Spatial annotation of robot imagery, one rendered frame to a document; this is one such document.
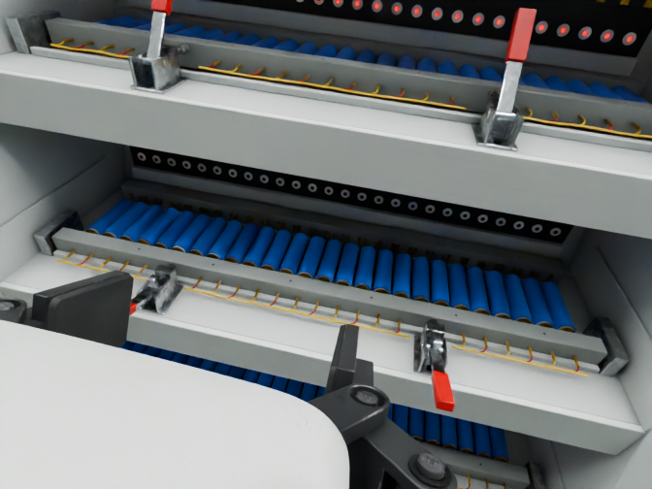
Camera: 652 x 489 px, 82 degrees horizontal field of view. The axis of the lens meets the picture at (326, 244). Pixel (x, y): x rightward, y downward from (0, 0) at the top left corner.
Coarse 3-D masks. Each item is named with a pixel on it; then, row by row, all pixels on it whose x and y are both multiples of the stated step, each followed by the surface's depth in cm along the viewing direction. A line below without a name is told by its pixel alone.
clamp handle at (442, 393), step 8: (432, 344) 33; (440, 344) 32; (432, 352) 32; (432, 360) 31; (440, 360) 32; (432, 368) 31; (440, 368) 31; (432, 376) 30; (440, 376) 29; (432, 384) 29; (440, 384) 28; (448, 384) 28; (440, 392) 27; (448, 392) 28; (440, 400) 27; (448, 400) 27; (440, 408) 27; (448, 408) 27
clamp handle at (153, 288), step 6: (150, 282) 35; (156, 282) 35; (150, 288) 35; (156, 288) 36; (138, 294) 34; (144, 294) 34; (150, 294) 35; (132, 300) 33; (138, 300) 33; (144, 300) 34; (132, 306) 32; (138, 306) 33; (132, 312) 32
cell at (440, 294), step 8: (432, 264) 43; (440, 264) 42; (432, 272) 42; (440, 272) 41; (432, 280) 41; (440, 280) 40; (432, 288) 40; (440, 288) 39; (432, 296) 39; (440, 296) 38; (448, 296) 39; (448, 304) 38
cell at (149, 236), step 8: (160, 216) 45; (168, 216) 45; (176, 216) 46; (152, 224) 43; (160, 224) 43; (168, 224) 44; (152, 232) 42; (160, 232) 43; (144, 240) 41; (152, 240) 42
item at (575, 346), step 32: (96, 256) 40; (128, 256) 39; (160, 256) 39; (192, 256) 39; (192, 288) 38; (256, 288) 38; (288, 288) 37; (320, 288) 37; (352, 288) 38; (416, 320) 36; (448, 320) 35; (480, 320) 36; (512, 320) 36; (480, 352) 35; (544, 352) 36; (576, 352) 35
